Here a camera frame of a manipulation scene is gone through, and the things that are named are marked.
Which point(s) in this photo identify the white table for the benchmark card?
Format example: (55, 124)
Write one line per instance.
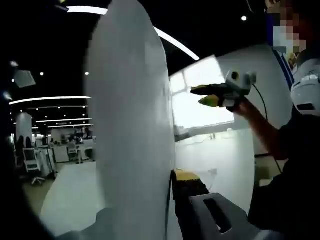
(225, 162)

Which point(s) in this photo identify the white paper sheet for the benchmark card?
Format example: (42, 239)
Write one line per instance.
(130, 100)

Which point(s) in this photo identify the blue and white wall poster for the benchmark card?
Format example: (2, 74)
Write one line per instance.
(283, 65)

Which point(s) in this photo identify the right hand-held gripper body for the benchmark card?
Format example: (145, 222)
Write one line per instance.
(238, 80)

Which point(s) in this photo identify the person in dark shirt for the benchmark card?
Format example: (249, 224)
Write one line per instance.
(287, 200)

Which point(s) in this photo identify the ceiling air conditioner vent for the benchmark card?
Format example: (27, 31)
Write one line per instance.
(24, 78)

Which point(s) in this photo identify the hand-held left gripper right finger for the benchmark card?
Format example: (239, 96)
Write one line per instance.
(195, 207)

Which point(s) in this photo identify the white mesh office chair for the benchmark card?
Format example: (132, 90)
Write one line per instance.
(31, 157)

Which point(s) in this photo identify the person's right hand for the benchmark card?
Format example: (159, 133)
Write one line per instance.
(240, 107)

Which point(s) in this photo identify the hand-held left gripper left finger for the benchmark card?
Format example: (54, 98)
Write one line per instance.
(82, 232)

